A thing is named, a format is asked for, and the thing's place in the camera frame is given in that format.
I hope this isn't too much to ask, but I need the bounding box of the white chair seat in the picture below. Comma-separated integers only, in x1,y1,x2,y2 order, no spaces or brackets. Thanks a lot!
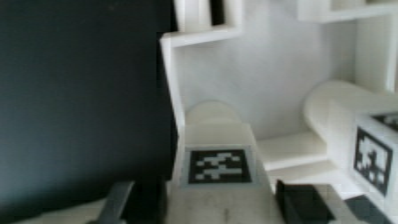
162,0,398,181

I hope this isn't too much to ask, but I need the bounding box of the white chair leg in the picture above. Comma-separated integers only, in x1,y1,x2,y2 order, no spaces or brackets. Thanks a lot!
166,101,283,224
305,81,398,220

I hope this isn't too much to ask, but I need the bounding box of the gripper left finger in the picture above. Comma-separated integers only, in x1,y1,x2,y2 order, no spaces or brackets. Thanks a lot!
88,179,168,224

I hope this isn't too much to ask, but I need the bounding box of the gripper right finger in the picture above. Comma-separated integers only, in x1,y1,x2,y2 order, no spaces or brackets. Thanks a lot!
276,181,337,224

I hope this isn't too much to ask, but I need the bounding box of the white front fence bar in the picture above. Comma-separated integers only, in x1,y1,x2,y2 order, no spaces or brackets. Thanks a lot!
11,199,107,224

